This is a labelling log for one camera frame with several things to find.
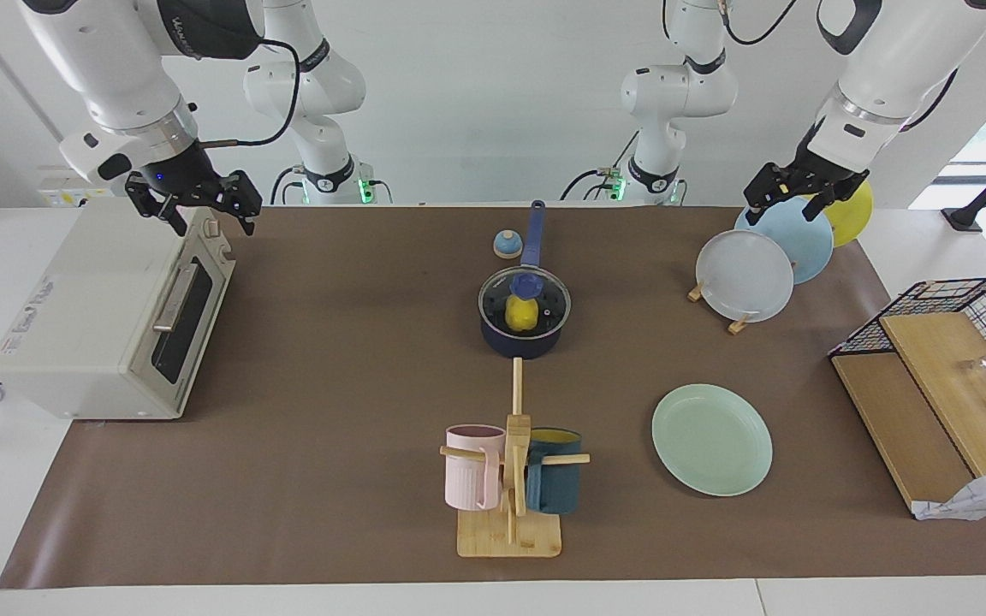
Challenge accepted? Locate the glass lid with blue knob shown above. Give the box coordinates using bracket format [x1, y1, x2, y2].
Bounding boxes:
[478, 266, 573, 340]

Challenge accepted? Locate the yellow lemon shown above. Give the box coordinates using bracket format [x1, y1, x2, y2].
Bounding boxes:
[506, 295, 541, 333]

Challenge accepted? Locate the yellow plate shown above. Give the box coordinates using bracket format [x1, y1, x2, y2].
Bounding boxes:
[801, 175, 875, 249]

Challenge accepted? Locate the light blue plate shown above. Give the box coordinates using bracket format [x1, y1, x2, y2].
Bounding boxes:
[734, 195, 835, 285]

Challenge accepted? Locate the grey plate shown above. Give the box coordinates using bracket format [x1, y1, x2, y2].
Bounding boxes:
[696, 229, 795, 323]

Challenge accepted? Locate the wooden plate rack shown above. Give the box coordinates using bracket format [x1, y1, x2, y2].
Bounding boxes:
[687, 257, 802, 335]

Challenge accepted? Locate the mint green plate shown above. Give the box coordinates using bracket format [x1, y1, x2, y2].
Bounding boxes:
[652, 383, 774, 497]

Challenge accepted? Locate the white power strip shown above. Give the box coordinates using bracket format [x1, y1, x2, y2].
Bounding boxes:
[38, 167, 117, 208]

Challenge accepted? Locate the cream toaster oven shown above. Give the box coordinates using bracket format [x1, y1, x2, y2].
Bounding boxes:
[0, 198, 237, 420]

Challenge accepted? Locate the brown table mat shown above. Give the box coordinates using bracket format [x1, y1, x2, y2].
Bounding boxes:
[0, 205, 986, 589]

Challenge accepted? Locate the light wooden board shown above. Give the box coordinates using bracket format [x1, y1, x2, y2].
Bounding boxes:
[880, 312, 986, 477]

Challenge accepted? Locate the brown wooden board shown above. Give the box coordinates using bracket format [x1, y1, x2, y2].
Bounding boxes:
[832, 352, 977, 512]

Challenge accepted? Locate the pink ribbed mug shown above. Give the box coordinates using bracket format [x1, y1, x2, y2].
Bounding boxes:
[445, 424, 507, 512]

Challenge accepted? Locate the teal mug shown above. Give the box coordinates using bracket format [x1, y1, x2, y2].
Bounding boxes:
[526, 428, 583, 515]

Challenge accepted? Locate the wooden mug tree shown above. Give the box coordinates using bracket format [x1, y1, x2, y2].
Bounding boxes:
[439, 358, 591, 559]

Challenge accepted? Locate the black base cable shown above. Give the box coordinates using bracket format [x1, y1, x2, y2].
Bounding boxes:
[270, 165, 306, 205]
[561, 133, 641, 203]

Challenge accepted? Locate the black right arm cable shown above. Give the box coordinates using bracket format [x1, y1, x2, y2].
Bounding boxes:
[200, 36, 301, 149]

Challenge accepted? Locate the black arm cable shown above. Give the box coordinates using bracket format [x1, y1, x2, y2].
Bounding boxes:
[200, 36, 301, 149]
[716, 0, 960, 133]

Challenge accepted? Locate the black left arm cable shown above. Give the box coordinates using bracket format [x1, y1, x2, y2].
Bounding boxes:
[716, 0, 960, 133]

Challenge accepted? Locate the dark blue handled pot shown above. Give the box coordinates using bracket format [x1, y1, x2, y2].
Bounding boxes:
[478, 200, 573, 359]

